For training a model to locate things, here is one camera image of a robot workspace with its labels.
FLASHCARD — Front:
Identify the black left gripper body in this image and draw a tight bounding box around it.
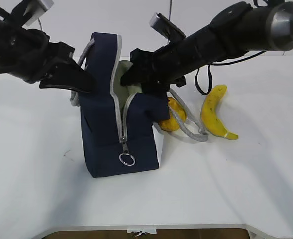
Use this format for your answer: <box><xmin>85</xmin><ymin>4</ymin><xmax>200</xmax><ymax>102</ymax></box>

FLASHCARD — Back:
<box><xmin>11</xmin><ymin>29</ymin><xmax>75</xmax><ymax>84</ymax></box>

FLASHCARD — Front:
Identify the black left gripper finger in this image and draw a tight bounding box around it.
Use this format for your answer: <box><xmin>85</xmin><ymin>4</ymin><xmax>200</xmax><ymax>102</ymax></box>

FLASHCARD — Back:
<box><xmin>39</xmin><ymin>78</ymin><xmax>91</xmax><ymax>93</ymax></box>
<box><xmin>52</xmin><ymin>62</ymin><xmax>95</xmax><ymax>92</ymax></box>

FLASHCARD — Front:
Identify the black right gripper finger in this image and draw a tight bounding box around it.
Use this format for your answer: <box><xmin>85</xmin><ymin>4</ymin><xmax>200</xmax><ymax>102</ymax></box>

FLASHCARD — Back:
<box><xmin>120</xmin><ymin>65</ymin><xmax>149</xmax><ymax>86</ymax></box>

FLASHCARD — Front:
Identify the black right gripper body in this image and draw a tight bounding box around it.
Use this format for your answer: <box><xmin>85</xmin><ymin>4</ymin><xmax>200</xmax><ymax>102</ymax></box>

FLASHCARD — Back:
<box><xmin>130</xmin><ymin>48</ymin><xmax>186</xmax><ymax>94</ymax></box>

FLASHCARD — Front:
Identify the green lid food container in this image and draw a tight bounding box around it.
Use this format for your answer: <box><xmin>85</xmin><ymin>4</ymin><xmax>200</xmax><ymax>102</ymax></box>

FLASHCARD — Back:
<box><xmin>112</xmin><ymin>59</ymin><xmax>144</xmax><ymax>112</ymax></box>

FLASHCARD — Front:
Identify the yellow orange fruit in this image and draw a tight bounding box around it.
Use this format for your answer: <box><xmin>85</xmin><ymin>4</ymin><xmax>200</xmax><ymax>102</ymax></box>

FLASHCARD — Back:
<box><xmin>159</xmin><ymin>97</ymin><xmax>187</xmax><ymax>132</ymax></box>

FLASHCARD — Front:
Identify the yellow banana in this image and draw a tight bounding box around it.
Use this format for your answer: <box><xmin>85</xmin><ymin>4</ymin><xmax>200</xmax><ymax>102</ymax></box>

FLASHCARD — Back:
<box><xmin>200</xmin><ymin>84</ymin><xmax>238</xmax><ymax>140</ymax></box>

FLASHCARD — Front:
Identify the navy blue lunch bag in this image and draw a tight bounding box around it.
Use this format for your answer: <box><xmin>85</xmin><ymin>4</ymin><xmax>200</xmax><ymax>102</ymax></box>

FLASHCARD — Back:
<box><xmin>69</xmin><ymin>32</ymin><xmax>208</xmax><ymax>178</ymax></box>

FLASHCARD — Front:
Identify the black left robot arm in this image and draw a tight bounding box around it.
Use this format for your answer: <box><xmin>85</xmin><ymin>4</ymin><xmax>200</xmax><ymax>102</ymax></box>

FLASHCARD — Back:
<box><xmin>0</xmin><ymin>0</ymin><xmax>95</xmax><ymax>93</ymax></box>

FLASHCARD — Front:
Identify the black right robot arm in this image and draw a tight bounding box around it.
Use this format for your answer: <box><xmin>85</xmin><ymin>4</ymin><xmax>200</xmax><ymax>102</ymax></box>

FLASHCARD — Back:
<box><xmin>120</xmin><ymin>0</ymin><xmax>293</xmax><ymax>93</ymax></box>

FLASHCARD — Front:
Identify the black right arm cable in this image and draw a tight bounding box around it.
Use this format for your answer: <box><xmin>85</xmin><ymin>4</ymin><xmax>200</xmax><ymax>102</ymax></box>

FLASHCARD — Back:
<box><xmin>195</xmin><ymin>48</ymin><xmax>268</xmax><ymax>96</ymax></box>

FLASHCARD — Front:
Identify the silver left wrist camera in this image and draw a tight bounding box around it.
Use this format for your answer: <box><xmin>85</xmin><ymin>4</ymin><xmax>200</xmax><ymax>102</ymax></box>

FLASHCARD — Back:
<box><xmin>23</xmin><ymin>0</ymin><xmax>54</xmax><ymax>26</ymax></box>

